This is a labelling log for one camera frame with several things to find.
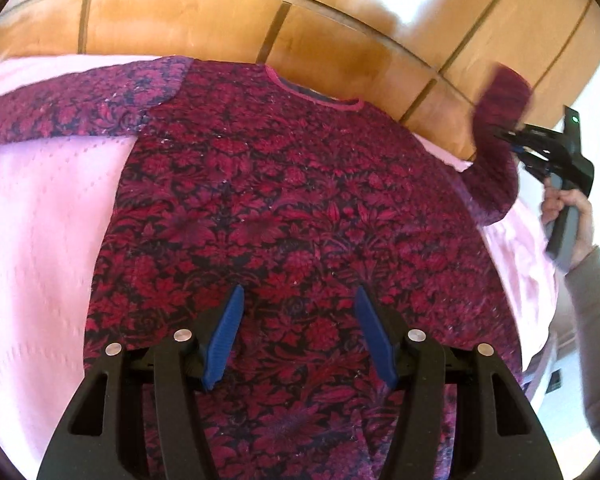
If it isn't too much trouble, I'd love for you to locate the red floral knit sweater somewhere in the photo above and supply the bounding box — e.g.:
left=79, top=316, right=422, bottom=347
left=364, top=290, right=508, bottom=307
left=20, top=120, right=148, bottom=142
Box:
left=0, top=55, right=533, bottom=480

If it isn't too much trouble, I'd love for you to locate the person's right hand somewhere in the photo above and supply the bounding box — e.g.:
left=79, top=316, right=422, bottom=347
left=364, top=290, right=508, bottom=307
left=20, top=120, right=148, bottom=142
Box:
left=540, top=184, right=597, bottom=275

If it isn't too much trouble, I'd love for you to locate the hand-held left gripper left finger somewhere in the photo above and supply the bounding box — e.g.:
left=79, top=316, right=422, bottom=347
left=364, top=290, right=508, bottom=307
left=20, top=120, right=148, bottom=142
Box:
left=36, top=285, right=246, bottom=480

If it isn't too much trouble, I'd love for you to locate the pink bed blanket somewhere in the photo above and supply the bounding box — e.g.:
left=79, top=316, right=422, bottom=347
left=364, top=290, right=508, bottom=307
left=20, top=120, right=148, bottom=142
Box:
left=0, top=52, right=561, bottom=480

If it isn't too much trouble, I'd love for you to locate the person's right forearm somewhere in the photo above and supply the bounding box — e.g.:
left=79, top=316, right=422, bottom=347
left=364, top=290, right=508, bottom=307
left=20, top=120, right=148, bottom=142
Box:
left=562, top=244, right=600, bottom=456

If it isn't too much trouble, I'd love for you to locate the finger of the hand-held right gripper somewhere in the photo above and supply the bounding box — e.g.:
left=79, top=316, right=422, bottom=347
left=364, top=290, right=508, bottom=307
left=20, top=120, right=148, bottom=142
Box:
left=490, top=127, right=531, bottom=146
left=510, top=145, right=548, bottom=177

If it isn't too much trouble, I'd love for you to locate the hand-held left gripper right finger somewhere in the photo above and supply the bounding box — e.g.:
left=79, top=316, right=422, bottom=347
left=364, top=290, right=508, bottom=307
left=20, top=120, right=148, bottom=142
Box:
left=354, top=286, right=566, bottom=480

